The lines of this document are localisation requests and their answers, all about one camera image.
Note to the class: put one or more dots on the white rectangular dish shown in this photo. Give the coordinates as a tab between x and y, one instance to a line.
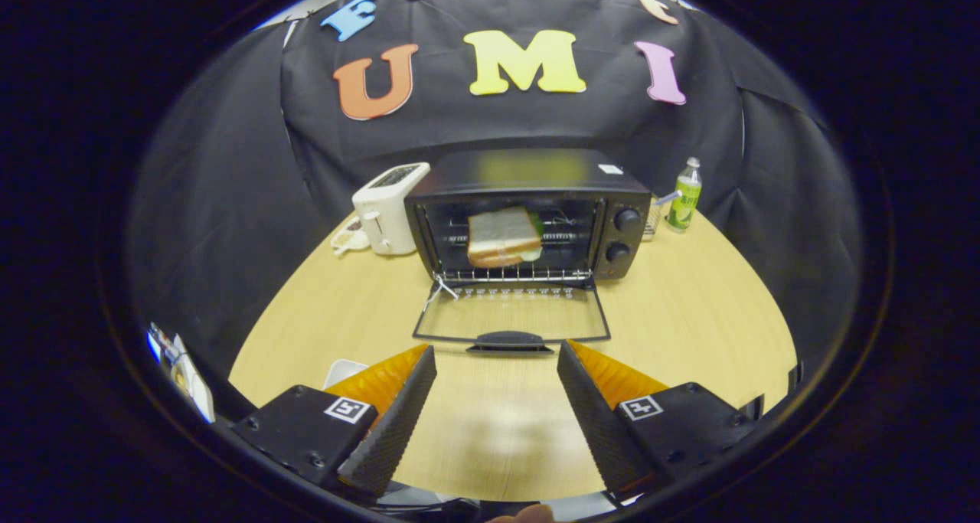
341	370

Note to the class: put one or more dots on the lit display screen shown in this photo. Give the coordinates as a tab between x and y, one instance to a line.
155	347

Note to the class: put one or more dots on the green label drink bottle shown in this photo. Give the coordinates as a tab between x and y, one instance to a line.
685	201

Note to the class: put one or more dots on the white pop-up toaster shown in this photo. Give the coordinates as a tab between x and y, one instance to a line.
387	209

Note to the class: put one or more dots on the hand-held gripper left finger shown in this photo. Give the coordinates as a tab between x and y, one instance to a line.
394	431

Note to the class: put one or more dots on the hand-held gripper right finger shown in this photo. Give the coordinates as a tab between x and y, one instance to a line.
601	431

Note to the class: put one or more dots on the black toaster oven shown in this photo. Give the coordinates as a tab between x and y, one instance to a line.
536	171

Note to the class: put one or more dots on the clear drinking glass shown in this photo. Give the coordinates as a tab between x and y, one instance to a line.
653	217

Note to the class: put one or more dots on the toast sandwich with lettuce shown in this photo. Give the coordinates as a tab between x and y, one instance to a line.
501	236

